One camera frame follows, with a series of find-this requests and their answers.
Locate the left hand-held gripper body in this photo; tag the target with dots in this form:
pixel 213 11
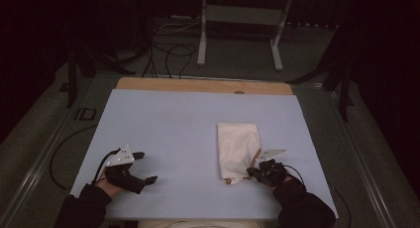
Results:
pixel 124 175

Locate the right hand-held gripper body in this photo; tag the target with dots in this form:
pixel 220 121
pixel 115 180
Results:
pixel 272 171

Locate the cream baby bodysuit brown trim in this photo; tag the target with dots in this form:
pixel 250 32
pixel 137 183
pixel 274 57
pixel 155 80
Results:
pixel 237 152

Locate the person's right hand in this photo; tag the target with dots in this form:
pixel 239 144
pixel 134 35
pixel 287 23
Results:
pixel 280 185

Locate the person's left hand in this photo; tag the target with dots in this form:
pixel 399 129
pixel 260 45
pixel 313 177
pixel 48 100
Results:
pixel 107 186

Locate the light blue mat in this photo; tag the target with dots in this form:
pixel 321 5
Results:
pixel 171 122

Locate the black stand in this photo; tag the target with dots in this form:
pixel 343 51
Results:
pixel 343 76
pixel 72 76

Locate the white metal stand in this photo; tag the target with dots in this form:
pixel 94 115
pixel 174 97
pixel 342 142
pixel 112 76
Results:
pixel 242 15

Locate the black floor bracket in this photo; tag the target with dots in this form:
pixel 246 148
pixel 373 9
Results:
pixel 85 114

